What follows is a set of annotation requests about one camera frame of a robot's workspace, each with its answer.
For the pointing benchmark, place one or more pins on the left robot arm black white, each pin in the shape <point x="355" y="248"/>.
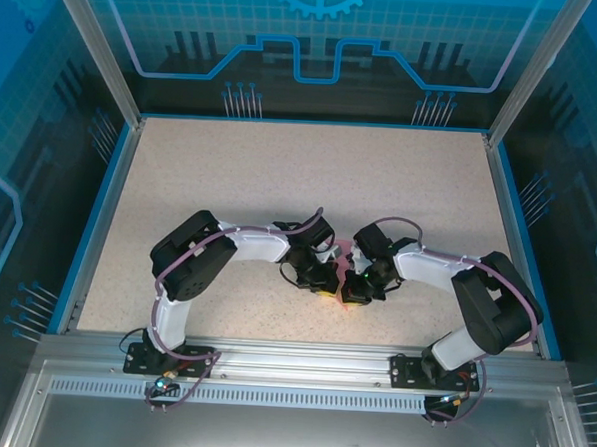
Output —
<point x="196" y="263"/>

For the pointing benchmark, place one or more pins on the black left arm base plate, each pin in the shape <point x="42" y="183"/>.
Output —
<point x="196" y="361"/>

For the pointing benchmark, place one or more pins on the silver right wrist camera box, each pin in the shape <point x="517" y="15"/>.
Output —
<point x="359" y="262"/>

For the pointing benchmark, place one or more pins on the aluminium mounting rail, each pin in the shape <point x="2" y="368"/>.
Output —
<point x="301" y="364"/>

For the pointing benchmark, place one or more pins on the blue rear frame strip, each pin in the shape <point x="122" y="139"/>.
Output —
<point x="314" y="122"/>

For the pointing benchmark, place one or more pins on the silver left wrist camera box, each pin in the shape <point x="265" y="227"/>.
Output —
<point x="329" y="255"/>

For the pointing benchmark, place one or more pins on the aluminium frame post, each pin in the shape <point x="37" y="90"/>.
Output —
<point x="536" y="71"/>
<point x="100" y="48"/>

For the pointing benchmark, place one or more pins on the aluminium side rail blue edge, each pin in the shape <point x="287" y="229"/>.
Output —
<point x="103" y="223"/>
<point x="516" y="245"/>

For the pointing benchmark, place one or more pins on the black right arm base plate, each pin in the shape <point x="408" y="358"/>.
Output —
<point x="406" y="372"/>

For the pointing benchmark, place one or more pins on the sheet metal tray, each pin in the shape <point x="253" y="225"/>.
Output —
<point x="287" y="433"/>

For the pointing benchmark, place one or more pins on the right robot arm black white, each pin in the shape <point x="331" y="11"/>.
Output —
<point x="494" y="304"/>

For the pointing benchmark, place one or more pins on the pink square paper sheet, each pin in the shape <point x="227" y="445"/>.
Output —
<point x="344" y="247"/>

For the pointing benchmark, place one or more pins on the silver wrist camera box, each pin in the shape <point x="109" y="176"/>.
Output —
<point x="329" y="255"/>
<point x="359" y="262"/>

